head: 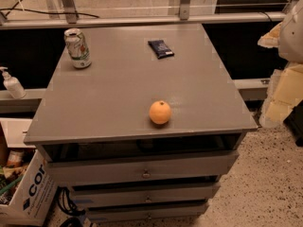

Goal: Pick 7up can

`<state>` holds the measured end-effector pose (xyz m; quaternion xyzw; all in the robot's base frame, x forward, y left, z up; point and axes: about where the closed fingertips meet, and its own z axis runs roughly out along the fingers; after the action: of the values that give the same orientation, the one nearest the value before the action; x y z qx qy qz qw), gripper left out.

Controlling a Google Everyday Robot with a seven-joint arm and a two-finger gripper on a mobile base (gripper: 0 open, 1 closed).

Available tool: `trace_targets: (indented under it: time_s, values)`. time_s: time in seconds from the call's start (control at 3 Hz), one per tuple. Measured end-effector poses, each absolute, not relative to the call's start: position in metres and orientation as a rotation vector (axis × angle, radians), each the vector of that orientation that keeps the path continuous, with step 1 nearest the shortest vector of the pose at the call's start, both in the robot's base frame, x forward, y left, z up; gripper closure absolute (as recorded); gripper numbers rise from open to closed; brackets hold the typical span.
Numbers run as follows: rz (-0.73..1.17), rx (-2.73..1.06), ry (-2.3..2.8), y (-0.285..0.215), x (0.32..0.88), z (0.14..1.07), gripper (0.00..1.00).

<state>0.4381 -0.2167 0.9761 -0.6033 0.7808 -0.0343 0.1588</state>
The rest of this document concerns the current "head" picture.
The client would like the black cable on floor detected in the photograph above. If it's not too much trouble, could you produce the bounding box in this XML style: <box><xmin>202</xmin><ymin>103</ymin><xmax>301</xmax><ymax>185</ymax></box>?
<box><xmin>0</xmin><ymin>7</ymin><xmax>100</xmax><ymax>19</ymax></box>

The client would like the white pump soap bottle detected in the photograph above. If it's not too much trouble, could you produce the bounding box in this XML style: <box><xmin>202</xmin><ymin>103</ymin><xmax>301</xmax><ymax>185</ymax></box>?
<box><xmin>0</xmin><ymin>66</ymin><xmax>26</xmax><ymax>99</ymax></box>

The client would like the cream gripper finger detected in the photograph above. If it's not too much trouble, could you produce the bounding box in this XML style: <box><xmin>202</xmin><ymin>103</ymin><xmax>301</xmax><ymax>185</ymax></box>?
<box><xmin>259</xmin><ymin>62</ymin><xmax>303</xmax><ymax>128</ymax></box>
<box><xmin>258</xmin><ymin>23</ymin><xmax>282</xmax><ymax>48</ymax></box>

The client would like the metal frame rail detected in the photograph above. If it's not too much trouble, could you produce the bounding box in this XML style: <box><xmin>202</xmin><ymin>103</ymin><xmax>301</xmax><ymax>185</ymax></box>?
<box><xmin>0</xmin><ymin>11</ymin><xmax>286</xmax><ymax>30</ymax></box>

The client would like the white green 7up can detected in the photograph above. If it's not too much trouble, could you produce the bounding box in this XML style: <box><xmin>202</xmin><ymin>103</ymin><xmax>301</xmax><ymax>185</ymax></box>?
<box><xmin>64</xmin><ymin>28</ymin><xmax>92</xmax><ymax>69</ymax></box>

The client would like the grey drawer cabinet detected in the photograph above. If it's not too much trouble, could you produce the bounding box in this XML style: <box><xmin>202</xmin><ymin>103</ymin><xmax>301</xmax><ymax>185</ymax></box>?
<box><xmin>26</xmin><ymin>24</ymin><xmax>257</xmax><ymax>223</ymax></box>

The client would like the dark blue snack packet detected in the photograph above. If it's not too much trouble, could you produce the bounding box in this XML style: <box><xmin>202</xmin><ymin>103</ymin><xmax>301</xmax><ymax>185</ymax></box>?
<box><xmin>148</xmin><ymin>40</ymin><xmax>174</xmax><ymax>59</ymax></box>

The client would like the orange fruit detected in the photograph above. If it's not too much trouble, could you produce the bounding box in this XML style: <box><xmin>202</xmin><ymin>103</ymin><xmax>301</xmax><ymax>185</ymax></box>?
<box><xmin>149</xmin><ymin>100</ymin><xmax>171</xmax><ymax>125</ymax></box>

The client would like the white cardboard box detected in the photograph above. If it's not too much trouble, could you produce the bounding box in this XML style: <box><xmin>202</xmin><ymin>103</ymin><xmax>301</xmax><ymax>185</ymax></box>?
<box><xmin>0</xmin><ymin>151</ymin><xmax>57</xmax><ymax>226</ymax></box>

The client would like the black cable bundle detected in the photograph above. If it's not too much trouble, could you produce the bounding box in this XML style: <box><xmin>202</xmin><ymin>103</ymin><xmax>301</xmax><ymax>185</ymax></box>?
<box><xmin>56</xmin><ymin>186</ymin><xmax>87</xmax><ymax>227</ymax></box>

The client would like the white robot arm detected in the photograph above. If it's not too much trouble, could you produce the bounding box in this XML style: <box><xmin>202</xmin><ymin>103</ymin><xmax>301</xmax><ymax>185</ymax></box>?
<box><xmin>258</xmin><ymin>0</ymin><xmax>303</xmax><ymax>128</ymax></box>

